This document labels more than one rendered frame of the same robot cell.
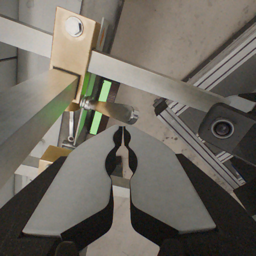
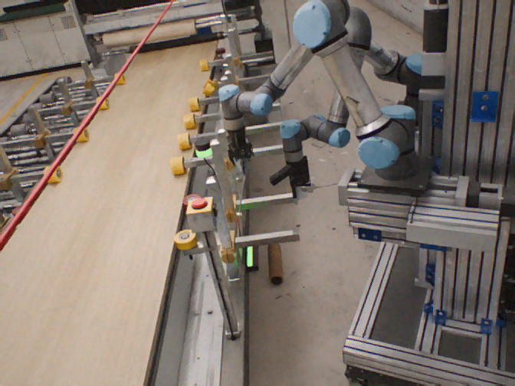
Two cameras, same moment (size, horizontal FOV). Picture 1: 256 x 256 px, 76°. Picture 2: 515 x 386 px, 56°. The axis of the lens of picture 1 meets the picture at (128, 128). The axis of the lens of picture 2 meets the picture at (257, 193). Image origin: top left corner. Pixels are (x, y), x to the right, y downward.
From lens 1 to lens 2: 1.90 m
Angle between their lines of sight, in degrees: 86
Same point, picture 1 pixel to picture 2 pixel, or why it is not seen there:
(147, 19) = (290, 314)
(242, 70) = (397, 281)
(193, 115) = (390, 333)
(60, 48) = not seen: hidden behind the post
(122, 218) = not seen: outside the picture
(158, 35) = (308, 319)
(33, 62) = (203, 267)
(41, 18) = not seen: hidden behind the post
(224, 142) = (275, 177)
